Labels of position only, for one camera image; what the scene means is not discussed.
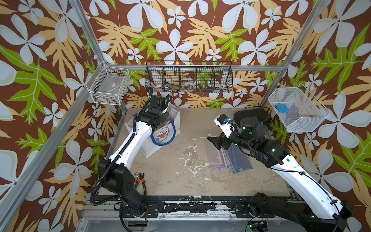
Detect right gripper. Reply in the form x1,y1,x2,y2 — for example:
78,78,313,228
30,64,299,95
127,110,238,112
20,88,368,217
207,129,256,154

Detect purple mesh pouch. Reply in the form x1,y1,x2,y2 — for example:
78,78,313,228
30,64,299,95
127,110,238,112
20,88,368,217
204,138,228,172

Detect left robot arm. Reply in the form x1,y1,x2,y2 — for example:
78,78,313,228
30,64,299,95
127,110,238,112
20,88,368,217
90,94,173,214

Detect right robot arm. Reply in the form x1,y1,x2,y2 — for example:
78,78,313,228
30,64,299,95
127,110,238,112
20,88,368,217
207,114,354,232

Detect white canvas tote bag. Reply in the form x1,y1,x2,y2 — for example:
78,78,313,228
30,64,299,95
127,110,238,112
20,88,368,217
139,108,181,159

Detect black zippered case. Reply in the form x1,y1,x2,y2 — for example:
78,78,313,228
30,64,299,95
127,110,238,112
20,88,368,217
233,108,271,128

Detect blue small object in basket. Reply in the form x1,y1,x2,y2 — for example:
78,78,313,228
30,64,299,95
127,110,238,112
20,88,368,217
275,103,289,114

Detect white mesh basket right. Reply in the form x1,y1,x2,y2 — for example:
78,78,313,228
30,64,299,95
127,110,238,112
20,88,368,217
268,84,330,133

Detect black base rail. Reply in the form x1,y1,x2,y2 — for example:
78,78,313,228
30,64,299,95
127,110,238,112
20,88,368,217
127,195,276,218

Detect orange handled pliers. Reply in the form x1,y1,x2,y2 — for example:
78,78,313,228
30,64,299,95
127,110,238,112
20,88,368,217
134,172,147,198

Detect black wire basket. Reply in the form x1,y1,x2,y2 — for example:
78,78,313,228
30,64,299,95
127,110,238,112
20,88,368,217
144,61,233,93

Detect white wire basket left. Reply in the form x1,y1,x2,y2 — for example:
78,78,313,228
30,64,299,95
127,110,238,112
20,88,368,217
87,62,130,106

